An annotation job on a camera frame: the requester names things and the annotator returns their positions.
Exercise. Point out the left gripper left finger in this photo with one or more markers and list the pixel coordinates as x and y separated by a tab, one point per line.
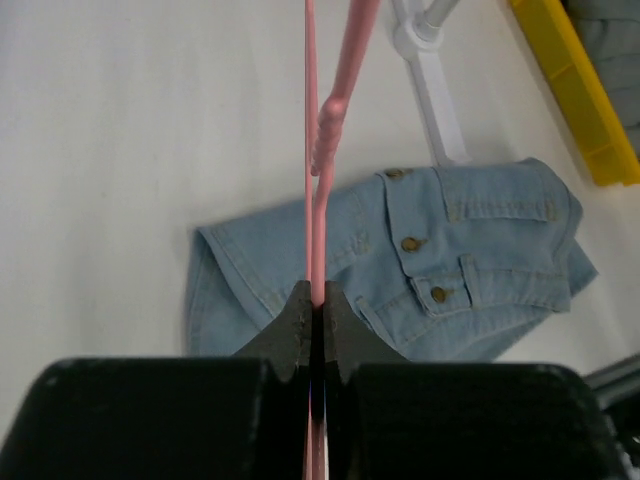
237	417

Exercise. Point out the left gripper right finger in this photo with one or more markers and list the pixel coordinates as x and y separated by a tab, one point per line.
390	418

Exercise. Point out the light blue denim garment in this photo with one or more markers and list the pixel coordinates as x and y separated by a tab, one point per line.
442	263

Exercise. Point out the pink wire hanger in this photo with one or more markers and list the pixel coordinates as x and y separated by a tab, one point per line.
324	125

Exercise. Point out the yellow plastic bin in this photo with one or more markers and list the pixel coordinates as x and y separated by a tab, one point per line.
579	93

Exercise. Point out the white clothes rack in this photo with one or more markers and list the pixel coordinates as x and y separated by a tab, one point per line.
417	38

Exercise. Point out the grey folded garment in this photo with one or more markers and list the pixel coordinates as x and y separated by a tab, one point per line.
609	32

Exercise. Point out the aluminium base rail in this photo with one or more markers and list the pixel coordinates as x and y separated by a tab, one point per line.
615	383

